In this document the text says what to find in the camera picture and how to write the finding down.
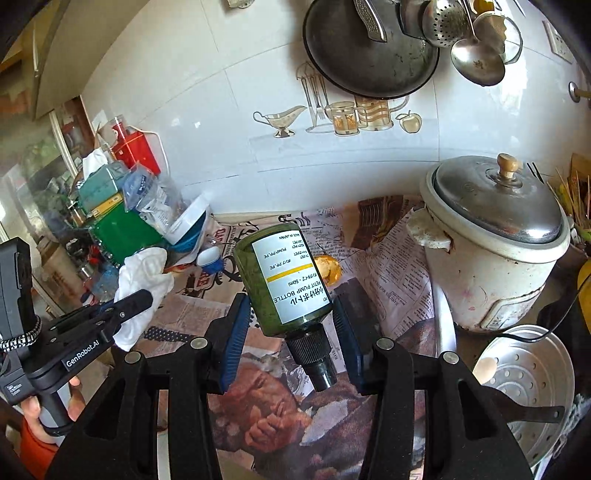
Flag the white rice cooker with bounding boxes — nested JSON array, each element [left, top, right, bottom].
[[409, 154, 572, 334]]

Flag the red tin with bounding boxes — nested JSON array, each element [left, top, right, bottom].
[[111, 117, 162, 179]]

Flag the blue paper cup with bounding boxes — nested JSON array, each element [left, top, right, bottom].
[[196, 246, 226, 274]]

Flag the yellow-green wall cabinet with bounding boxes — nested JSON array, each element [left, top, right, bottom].
[[32, 0, 155, 121]]

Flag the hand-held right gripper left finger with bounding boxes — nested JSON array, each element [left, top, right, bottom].
[[46, 292, 254, 480]]

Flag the person's left forearm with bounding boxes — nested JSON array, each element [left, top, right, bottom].
[[19, 418, 63, 459]]

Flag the teal tissue box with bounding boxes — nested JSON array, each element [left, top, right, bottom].
[[76, 148, 128, 214]]

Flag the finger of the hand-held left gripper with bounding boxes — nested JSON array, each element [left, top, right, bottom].
[[44, 315, 126, 346], [92, 289, 154, 326]]

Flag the metal ladle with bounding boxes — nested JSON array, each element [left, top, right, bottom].
[[450, 0, 506, 87]]

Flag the green box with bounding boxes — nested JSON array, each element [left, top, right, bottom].
[[88, 203, 169, 259]]

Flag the orange peel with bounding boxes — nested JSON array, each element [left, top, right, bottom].
[[314, 255, 343, 285]]

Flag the pale egg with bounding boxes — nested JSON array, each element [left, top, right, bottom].
[[473, 357, 498, 384]]

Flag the dark flat utensil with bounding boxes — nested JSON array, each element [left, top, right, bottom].
[[502, 401, 567, 424]]

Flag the printed newspaper sheet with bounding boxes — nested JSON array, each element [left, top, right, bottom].
[[148, 196, 462, 472]]

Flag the green pump bottle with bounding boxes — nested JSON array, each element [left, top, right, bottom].
[[232, 224, 340, 392]]

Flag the metal mesh strainer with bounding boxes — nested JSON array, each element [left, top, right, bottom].
[[471, 9, 525, 65]]

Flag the glass sliding door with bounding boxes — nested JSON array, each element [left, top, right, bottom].
[[0, 92, 93, 324]]

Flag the black hanging wok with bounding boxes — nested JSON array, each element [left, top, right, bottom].
[[302, 0, 440, 99]]

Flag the metal steamer pan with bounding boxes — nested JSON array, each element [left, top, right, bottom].
[[471, 324, 576, 468]]

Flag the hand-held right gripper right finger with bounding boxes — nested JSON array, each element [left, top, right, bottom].
[[331, 293, 529, 480]]

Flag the person's left hand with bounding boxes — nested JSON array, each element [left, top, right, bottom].
[[18, 375, 84, 444]]

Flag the kitchenware wall sticker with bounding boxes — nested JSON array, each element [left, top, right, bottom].
[[253, 60, 423, 138]]

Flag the blue and white stacked bowls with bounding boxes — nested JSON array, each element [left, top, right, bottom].
[[164, 194, 214, 259]]

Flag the bundle of chopsticks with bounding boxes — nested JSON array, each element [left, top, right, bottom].
[[526, 154, 591, 241]]

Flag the perforated metal skimmer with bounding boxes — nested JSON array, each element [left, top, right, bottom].
[[422, 0, 467, 49]]

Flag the braided wrist strap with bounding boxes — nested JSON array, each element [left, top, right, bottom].
[[0, 316, 43, 354]]

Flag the white wall socket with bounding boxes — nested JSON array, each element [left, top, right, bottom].
[[545, 21, 576, 64]]

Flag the white tissue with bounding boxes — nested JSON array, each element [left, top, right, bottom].
[[113, 248, 175, 352]]

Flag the blue printed plastic bag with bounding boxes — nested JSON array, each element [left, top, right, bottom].
[[122, 164, 185, 232]]

